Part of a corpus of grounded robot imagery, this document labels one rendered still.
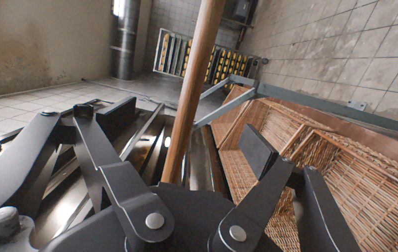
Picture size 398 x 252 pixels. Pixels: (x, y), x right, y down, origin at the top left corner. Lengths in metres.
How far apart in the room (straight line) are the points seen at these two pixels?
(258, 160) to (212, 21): 0.18
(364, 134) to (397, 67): 0.85
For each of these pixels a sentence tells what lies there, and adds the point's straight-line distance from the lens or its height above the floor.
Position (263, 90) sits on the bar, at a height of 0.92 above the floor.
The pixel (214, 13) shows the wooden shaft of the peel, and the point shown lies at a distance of 0.25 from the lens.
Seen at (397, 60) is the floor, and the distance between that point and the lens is 1.61.
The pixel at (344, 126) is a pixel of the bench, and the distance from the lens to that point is 0.85.
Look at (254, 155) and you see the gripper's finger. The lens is 0.17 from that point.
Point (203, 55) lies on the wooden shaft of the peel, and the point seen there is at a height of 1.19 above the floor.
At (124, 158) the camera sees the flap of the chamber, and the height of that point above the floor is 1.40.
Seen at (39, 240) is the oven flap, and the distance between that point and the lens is 0.78.
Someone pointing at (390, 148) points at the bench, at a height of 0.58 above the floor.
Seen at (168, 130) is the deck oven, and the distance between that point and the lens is 1.89.
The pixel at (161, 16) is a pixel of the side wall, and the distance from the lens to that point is 5.42.
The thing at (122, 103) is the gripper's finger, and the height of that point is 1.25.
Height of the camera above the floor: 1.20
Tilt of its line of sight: 7 degrees down
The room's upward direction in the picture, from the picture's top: 77 degrees counter-clockwise
